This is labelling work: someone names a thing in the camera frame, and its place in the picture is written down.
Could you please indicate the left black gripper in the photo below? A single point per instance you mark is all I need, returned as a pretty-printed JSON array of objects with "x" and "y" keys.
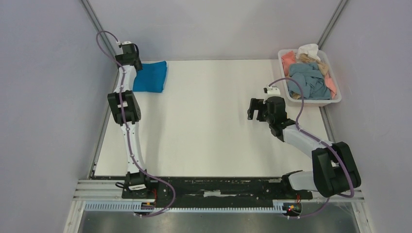
[{"x": 138, "y": 58}]

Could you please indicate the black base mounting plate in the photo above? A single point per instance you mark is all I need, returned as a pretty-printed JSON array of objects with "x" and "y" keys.
[{"x": 214, "y": 192}]

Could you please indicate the pink t shirt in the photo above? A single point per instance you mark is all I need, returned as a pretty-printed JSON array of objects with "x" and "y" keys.
[{"x": 288, "y": 59}]

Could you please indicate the white t shirt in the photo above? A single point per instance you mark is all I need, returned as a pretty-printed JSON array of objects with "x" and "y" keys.
[{"x": 310, "y": 50}]

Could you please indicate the grey blue t shirt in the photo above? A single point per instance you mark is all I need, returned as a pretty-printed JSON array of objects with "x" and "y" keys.
[{"x": 311, "y": 81}]

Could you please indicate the beige t shirt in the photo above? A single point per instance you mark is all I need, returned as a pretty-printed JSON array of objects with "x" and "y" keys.
[{"x": 323, "y": 67}]

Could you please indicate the bright blue t shirt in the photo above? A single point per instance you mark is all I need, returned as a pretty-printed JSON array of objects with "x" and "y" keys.
[{"x": 151, "y": 78}]

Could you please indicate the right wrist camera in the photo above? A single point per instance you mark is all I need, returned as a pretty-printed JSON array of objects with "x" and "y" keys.
[{"x": 272, "y": 91}]

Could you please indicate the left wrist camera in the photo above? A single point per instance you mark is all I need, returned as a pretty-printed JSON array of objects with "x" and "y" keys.
[{"x": 121, "y": 44}]

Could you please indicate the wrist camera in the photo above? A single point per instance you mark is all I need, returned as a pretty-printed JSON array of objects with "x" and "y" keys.
[
  {"x": 272, "y": 91},
  {"x": 121, "y": 44}
]

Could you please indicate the white plastic basket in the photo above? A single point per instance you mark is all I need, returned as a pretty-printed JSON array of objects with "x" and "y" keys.
[{"x": 330, "y": 81}]

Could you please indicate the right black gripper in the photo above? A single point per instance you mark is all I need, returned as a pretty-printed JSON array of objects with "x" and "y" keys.
[{"x": 258, "y": 109}]

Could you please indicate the white slotted cable duct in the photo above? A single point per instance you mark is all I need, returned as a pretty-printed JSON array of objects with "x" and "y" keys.
[{"x": 140, "y": 207}]

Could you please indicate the aluminium frame post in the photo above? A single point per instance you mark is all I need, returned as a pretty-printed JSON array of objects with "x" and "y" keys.
[
  {"x": 102, "y": 37},
  {"x": 331, "y": 23}
]

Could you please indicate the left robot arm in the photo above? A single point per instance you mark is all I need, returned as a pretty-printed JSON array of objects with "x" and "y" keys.
[{"x": 126, "y": 113}]

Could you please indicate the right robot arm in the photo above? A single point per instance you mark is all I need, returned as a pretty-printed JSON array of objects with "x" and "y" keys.
[{"x": 334, "y": 171}]

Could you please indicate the right aluminium frame post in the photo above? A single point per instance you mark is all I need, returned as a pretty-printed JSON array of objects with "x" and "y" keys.
[{"x": 331, "y": 23}]

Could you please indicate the left aluminium frame post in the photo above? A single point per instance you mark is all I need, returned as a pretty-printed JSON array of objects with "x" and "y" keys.
[{"x": 102, "y": 37}]

